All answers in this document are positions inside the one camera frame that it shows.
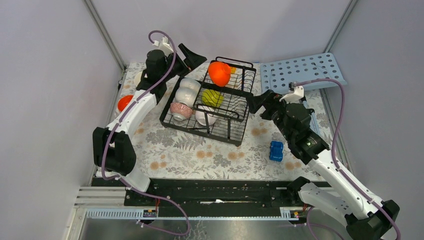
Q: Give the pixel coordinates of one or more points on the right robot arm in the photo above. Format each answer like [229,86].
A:
[364,214]

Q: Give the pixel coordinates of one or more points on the pink patterned bowl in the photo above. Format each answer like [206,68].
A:
[180,111]

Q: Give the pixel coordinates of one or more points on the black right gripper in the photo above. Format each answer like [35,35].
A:
[269,99]

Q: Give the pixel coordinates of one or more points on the white bowl in rack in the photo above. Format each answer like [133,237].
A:
[186,96]

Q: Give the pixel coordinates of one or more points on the orange bowl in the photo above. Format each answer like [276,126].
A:
[219,73]
[123,102]

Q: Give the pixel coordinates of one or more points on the yellow-green bowl in rack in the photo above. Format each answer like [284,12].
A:
[212,98]

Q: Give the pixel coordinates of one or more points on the white bowl upper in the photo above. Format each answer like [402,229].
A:
[190,83]

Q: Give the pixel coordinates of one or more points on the blue toy car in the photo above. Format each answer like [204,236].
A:
[276,149]

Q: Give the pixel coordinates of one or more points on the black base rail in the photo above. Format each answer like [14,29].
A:
[210,198]

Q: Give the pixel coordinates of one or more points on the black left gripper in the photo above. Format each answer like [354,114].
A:
[191,61]

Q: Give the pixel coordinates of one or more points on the black wire dish rack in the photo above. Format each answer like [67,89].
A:
[233,113]

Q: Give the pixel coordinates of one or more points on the beige patterned bowl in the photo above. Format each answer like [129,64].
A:
[137,78]

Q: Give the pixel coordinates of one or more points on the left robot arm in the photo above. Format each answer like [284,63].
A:
[112,147]

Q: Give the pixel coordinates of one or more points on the blue tripod legs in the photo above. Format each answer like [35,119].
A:
[313,122]

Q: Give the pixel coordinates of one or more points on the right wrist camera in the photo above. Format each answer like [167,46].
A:
[294,96]

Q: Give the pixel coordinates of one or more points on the white bowl front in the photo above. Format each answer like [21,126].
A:
[205,115]

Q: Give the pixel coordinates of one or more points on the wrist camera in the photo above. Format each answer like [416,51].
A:
[164,45]
[294,96]

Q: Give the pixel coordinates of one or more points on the blue perforated stand tray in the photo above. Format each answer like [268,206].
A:
[277,75]

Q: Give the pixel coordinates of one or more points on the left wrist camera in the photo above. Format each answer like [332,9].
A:
[164,45]

